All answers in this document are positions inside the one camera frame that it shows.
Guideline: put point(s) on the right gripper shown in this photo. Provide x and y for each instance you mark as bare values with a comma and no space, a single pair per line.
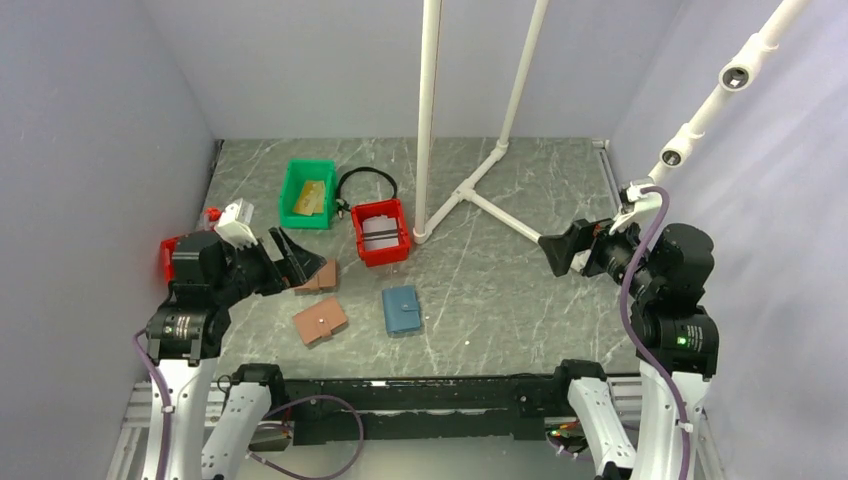
560,248

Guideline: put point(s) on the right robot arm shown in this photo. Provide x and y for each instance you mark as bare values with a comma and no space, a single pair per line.
661,274

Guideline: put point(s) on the blue card holder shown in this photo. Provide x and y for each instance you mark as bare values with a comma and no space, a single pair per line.
401,310

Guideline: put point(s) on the small red plastic bin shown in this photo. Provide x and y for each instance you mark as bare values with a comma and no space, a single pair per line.
391,208

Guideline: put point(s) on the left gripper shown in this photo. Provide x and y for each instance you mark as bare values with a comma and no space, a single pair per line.
296,265

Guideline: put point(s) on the brown card holder front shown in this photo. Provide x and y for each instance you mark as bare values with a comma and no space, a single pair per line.
320,321

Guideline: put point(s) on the brown card holder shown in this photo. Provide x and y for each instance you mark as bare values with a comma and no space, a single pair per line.
320,321
325,280

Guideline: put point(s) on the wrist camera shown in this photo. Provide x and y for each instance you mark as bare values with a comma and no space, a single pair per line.
636,206
232,223

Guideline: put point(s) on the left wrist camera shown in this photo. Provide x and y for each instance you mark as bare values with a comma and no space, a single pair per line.
232,223

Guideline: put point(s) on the green plastic bin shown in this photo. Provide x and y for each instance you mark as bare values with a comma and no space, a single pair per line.
299,171

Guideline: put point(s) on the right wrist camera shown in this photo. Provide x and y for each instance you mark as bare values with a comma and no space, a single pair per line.
636,206

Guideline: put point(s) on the white pvc pipe frame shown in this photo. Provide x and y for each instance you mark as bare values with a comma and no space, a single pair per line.
475,61

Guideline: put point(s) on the large red plastic bin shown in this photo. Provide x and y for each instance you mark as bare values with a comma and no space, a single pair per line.
166,249

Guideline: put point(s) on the white card in red bin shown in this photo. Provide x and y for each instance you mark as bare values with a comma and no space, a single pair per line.
380,232

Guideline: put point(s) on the white pipe with sockets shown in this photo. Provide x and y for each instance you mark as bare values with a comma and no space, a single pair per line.
738,74

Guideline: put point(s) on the gold cards in green bin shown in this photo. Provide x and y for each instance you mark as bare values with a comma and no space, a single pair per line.
311,200

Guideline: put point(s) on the brown card holder back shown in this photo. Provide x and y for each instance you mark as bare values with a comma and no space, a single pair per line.
325,280

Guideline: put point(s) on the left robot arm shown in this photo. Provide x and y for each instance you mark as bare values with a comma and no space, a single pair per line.
184,339

